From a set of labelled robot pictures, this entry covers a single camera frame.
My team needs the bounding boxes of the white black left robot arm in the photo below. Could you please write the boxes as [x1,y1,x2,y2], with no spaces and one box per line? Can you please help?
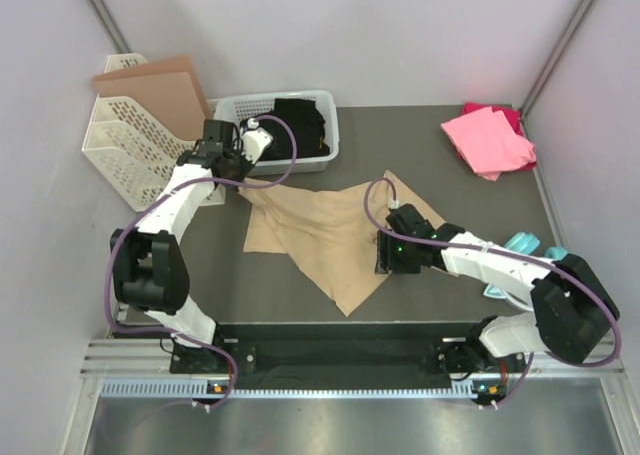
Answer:
[111,119,273,372]

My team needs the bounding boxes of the brown paper folder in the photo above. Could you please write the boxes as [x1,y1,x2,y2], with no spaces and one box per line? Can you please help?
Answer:
[92,55,212,141]

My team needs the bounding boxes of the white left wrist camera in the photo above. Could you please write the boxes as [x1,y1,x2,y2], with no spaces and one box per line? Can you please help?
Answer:
[240,118,273,166]

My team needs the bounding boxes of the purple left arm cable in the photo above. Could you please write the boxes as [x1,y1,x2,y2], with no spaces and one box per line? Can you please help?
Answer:
[102,114,299,411]

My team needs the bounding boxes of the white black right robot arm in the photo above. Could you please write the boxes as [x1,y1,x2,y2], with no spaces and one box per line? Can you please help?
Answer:
[376,201,620,371]

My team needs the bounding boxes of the magenta folded t shirt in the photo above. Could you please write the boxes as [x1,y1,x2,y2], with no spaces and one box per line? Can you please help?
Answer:
[461,102,537,178]

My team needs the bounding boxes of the teal cat ear headphones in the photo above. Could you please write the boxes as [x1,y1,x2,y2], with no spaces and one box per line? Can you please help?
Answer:
[482,230,569,309]

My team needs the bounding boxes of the pink folded t shirt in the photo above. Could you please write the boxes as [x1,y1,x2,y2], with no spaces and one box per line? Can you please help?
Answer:
[441,104,537,182]

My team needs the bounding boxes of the grey slotted cable duct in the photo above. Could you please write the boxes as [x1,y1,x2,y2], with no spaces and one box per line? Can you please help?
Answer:
[100,378,503,400]

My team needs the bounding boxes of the white mesh file organizer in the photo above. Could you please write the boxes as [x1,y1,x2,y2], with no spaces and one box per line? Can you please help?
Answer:
[81,53,195,212]

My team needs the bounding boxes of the black t shirt in basket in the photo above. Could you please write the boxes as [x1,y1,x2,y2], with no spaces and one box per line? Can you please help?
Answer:
[260,98,330,161]

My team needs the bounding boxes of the beige t shirt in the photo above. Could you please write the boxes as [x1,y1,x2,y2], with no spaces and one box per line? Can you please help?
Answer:
[235,169,449,319]

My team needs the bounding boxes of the white plastic laundry basket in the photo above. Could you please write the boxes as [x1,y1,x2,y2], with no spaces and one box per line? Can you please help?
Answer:
[214,90,340,176]

